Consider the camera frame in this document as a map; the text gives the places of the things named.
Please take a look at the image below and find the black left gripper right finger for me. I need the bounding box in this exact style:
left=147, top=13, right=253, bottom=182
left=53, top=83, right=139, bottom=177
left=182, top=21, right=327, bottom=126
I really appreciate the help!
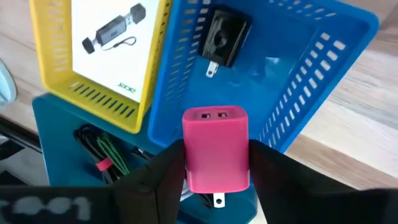
left=248, top=139, right=398, bottom=224

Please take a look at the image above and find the green braided cable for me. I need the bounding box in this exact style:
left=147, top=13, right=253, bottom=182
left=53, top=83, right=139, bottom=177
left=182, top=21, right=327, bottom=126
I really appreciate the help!
left=96, top=133, right=131, bottom=177

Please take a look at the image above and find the small yellow slotted basket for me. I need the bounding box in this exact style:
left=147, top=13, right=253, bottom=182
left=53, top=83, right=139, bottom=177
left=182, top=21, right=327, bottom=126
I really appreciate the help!
left=29, top=0, right=174, bottom=134

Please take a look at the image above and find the black cable with red strap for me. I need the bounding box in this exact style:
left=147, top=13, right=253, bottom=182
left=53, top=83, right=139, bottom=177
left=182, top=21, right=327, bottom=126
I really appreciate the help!
left=73, top=123, right=125, bottom=186

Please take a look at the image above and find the pink USB wall charger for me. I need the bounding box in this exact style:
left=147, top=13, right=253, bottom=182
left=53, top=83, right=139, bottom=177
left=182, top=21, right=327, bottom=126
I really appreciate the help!
left=182, top=105, right=251, bottom=209

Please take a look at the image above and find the large teal plastic bin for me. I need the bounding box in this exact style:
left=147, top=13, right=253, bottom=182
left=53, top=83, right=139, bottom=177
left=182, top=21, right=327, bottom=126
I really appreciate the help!
left=32, top=93, right=259, bottom=224

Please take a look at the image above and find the black metal table frame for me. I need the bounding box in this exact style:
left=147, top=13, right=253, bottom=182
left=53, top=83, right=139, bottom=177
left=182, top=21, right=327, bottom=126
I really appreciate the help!
left=0, top=114, right=43, bottom=159

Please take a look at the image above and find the black wall charger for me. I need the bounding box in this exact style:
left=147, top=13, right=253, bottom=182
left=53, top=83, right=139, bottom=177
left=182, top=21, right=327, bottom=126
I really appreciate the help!
left=197, top=6, right=252, bottom=78

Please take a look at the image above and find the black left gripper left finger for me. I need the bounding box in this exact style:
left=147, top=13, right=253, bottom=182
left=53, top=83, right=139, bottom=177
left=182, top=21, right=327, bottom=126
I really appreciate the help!
left=113, top=139, right=187, bottom=224

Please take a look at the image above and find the small blue slotted basket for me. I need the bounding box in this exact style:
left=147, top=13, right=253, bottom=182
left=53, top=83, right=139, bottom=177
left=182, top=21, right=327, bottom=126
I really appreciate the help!
left=147, top=0, right=380, bottom=153

